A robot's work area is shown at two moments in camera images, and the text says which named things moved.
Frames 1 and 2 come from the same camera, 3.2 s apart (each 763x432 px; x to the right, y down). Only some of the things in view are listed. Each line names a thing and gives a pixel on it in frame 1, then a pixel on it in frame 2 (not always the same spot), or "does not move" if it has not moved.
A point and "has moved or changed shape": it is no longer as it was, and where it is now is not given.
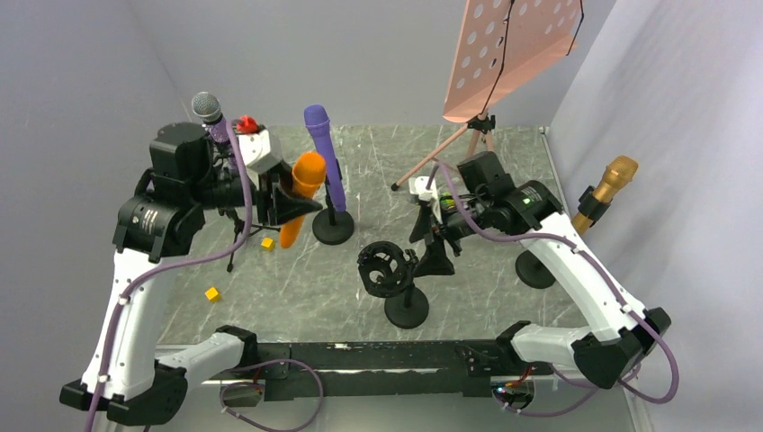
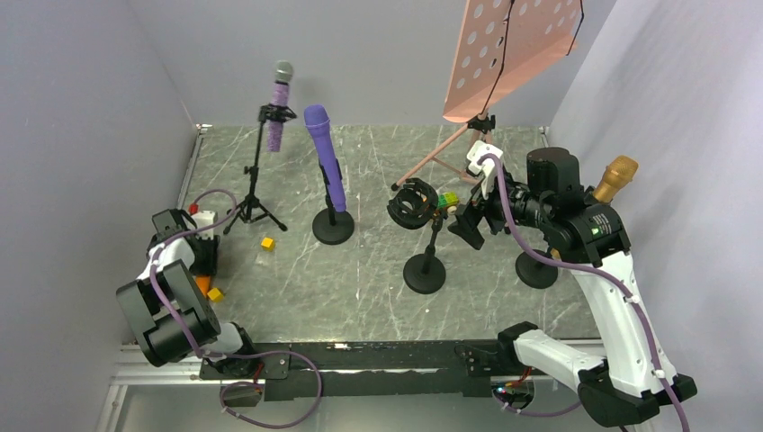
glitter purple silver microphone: x=207 y=105 to x=280 y=96
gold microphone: x=620 y=172 does not move
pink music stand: x=499 y=42 does not move
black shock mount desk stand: x=387 y=271 has moved or changed shape
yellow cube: x=212 y=294 does not move
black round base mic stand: x=332 y=227 does not move
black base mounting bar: x=321 y=370 does not move
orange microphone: x=308 y=175 to x=203 y=283
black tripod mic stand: x=238 y=229 to x=251 y=208
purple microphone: x=318 y=120 does not move
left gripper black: x=281 y=207 to x=210 y=265
